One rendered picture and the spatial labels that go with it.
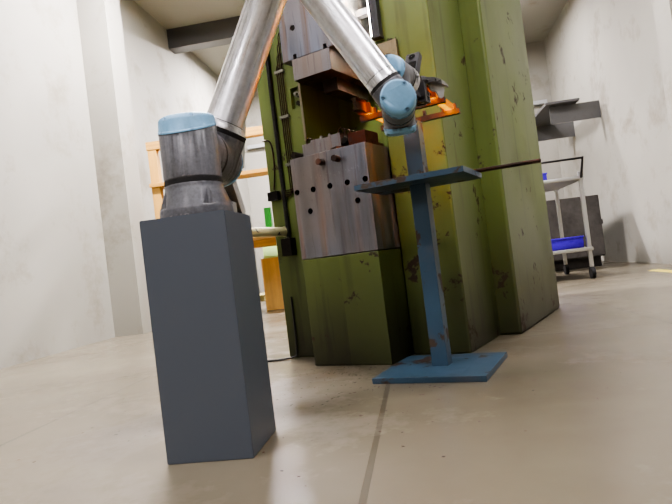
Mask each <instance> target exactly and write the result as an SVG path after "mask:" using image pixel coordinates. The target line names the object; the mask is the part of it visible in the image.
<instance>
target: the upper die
mask: <svg viewBox="0 0 672 504"><path fill-rule="evenodd" d="M292 66H293V74H294V81H296V82H298V83H301V84H304V85H307V86H310V87H313V88H315V89H318V90H321V91H324V88H323V80H326V79H329V78H332V77H335V76H337V77H339V78H342V79H344V80H347V81H349V82H352V83H354V84H356V85H359V86H361V87H364V88H366V87H365V86H364V84H363V83H362V82H361V80H360V79H359V78H358V76H357V75H356V74H355V72H354V71H353V70H352V69H351V67H350V66H349V65H348V63H347V62H346V61H345V59H344V58H343V57H342V55H341V54H340V53H339V52H338V51H336V50H334V49H332V48H330V47H328V48H325V49H322V50H320V51H317V52H314V53H311V54H308V55H306V56H303V57H300V58H297V59H294V60H292ZM366 89H367V88H366Z"/></svg>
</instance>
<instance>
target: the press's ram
mask: <svg viewBox="0 0 672 504"><path fill-rule="evenodd" d="M342 1H343V3H344V4H345V5H346V7H347V8H348V9H349V11H350V12H351V13H352V14H353V16H354V17H355V18H356V20H357V21H358V22H359V24H360V25H361V26H362V27H363V29H364V30H365V31H366V33H367V34H368V35H369V37H370V38H371V30H370V22H369V14H368V6H367V0H342ZM278 26H279V34H280V43H281V51H282V59H283V63H284V64H286V65H289V66H292V60H294V59H297V58H300V57H303V56H306V55H308V54H311V53H314V52H317V51H320V50H322V49H325V48H328V47H330V48H332V49H334V50H336V51H338V50H337V49H336V47H335V46H334V45H333V44H332V42H331V41H330V40H329V38H328V37H327V36H326V34H325V33H324V32H323V30H322V29H321V28H320V26H319V25H318V24H317V22H316V21H315V20H314V19H313V17H312V16H311V15H310V13H309V12H308V11H307V9H306V8H305V7H304V5H303V4H302V3H301V1H300V0H287V2H286V5H285V8H284V11H283V13H282V16H281V19H280V22H279V25H278ZM338 52H339V51H338ZM292 67H293V66H292Z"/></svg>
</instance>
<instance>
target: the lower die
mask: <svg viewBox="0 0 672 504"><path fill-rule="evenodd" d="M343 137H344V134H343V133H336V134H331V133H329V134H328V137H326V138H322V136H320V138H319V139H315V140H311V141H310V143H308V144H305V145H302V149H303V157H304V156H308V155H312V154H316V153H319V152H324V151H328V150H330V148H333V147H335V146H342V147H343V146H349V145H347V144H343V143H342V142H341V139H342V138H343Z"/></svg>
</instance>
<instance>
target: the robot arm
mask: <svg viewBox="0 0 672 504"><path fill-rule="evenodd" d="M300 1H301V3H302V4H303V5H304V7H305V8H306V9H307V11H308V12H309V13H310V15H311V16H312V17H313V19H314V20H315V21H316V22H317V24H318V25H319V26H320V28H321V29H322V30H323V32H324V33H325V34H326V36H327V37H328V38H329V40H330V41H331V42H332V44H333V45H334V46H335V47H336V49H337V50H338V51H339V53H340V54H341V55H342V57H343V58H344V59H345V61H346V62H347V63H348V65H349V66H350V67H351V69H352V70H353V71H354V72H355V74H356V75H357V76H358V78H359V79H360V80H361V82H362V83H363V84H364V86H365V87H366V88H367V90H368V91H369V93H370V95H371V96H372V98H373V99H374V100H375V102H376V103H377V104H378V106H379V107H380V108H381V110H382V117H383V125H384V127H383V129H384V132H385V135H386V136H401V135H407V134H411V133H414V132H415V131H416V125H417V124H416V121H415V107H417V106H418V107H420V106H424V105H427V104H429V103H430V104H431V99H430V92H429V91H428V92H427V84H429V86H428V87H429V90H430V91H432V92H436V94H437V96H438V97H439V98H440V99H442V98H443V97H444V87H449V86H448V84H447V83H446V82H445V81H443V80H441V79H440V78H437V77H425V76H420V75H419V73H420V66H421V60H422V56H421V54H420V52H415V53H412V54H409V55H406V60H405V61H404V60H403V59H402V58H401V57H399V56H396V55H393V54H387V55H383V54H382V52H381V51H380V50H379V48H378V47H377V46H376V44H375V43H374V42H373V41H372V39H371V38H370V37H369V35H368V34H367V33H366V31H365V30H364V29H363V27H362V26H361V25H360V24H359V22H358V21H357V20H356V18H355V17H354V16H353V14H352V13H351V12H350V11H349V9H348V8H347V7H346V5H345V4H344V3H343V1H342V0H300ZM286 2H287V0H245V3H244V6H243V9H242V12H241V15H240V18H239V21H238V24H237V27H236V30H235V33H234V36H233V38H232V41H231V44H230V47H229V50H228V53H227V56H226V59H225V62H224V65H223V68H222V71H221V74H220V76H219V79H218V82H217V85H216V88H215V91H214V94H213V97H212V100H211V103H210V106H209V109H208V111H207V112H184V113H177V114H171V115H168V116H164V117H162V118H161V119H160V120H159V121H158V133H157V134H158V137H159V146H160V154H161V163H162V171H163V180H164V188H165V194H164V198H163V201H162V205H161V209H160V218H166V217H173V216H181V215H188V214H195V213H202V212H209V211H216V210H223V209H224V210H228V211H233V212H234V207H233V204H232V202H231V200H230V198H229V196H228V194H227V192H226V191H225V189H224V187H226V186H229V185H231V184H232V183H234V182H235V181H236V180H237V179H238V178H239V176H240V174H241V172H242V169H243V157H242V154H241V153H242V151H243V148H244V145H245V142H246V139H247V138H246V136H245V134H244V132H243V127H244V124H245V121H246V118H247V115H248V112H249V109H250V106H251V104H252V101H253V98H254V95H255V92H256V89H257V86H258V83H259V80H260V77H261V74H262V72H263V69H264V66H265V63H266V60H267V57H268V54H269V51H270V48H271V45H272V42H273V40H274V37H275V34H276V31H277V28H278V25H279V22H280V19H281V16H282V13H283V11H284V8H285V5H286Z"/></svg>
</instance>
